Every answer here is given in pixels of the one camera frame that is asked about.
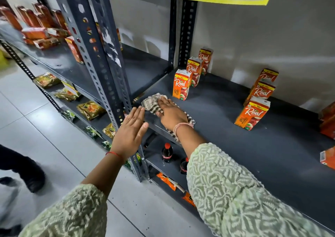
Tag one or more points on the orange juice carton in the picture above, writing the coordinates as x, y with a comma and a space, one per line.
181, 85
328, 111
195, 70
261, 91
268, 76
328, 158
251, 114
328, 128
205, 59

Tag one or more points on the red thread wristband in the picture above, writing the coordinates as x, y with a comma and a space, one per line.
113, 153

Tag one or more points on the green snack packet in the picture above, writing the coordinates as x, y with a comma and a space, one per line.
106, 145
68, 115
91, 132

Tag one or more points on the person's left hand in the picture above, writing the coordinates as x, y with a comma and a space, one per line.
128, 137

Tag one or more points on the person's left forearm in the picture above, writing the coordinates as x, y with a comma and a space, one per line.
100, 172

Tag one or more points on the yellow snack packet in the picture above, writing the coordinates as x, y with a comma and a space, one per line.
46, 80
109, 131
66, 95
90, 110

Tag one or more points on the tall orange carton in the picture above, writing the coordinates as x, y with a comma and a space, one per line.
74, 50

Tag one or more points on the person's right hand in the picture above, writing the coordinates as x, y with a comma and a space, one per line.
172, 115

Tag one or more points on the yellow white shelf label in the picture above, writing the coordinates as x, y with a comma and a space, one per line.
69, 86

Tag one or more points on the row of orange-brown packets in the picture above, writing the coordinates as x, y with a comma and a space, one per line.
28, 17

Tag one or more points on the person's left middle finger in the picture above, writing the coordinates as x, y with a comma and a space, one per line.
135, 116

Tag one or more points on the person's left thumb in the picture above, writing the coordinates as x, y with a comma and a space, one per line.
143, 131

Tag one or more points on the person's right forearm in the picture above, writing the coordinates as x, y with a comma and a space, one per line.
235, 197

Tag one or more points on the person's left little finger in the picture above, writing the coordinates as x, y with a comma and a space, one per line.
124, 123

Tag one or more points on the dark grey metal shelf rack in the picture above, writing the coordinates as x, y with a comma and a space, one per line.
78, 17
222, 135

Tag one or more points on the person's right thumb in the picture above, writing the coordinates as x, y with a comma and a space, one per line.
159, 113

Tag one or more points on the pink thread wristband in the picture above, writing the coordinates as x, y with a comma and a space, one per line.
180, 125

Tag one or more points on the flat orange box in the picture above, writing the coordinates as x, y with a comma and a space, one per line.
35, 33
47, 42
58, 32

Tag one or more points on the orange chips packet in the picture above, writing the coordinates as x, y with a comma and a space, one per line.
189, 199
166, 181

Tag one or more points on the dark cola bottle red cap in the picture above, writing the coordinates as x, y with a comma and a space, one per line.
167, 153
184, 166

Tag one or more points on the striped cleaning cloth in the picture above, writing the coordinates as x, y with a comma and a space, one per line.
151, 104

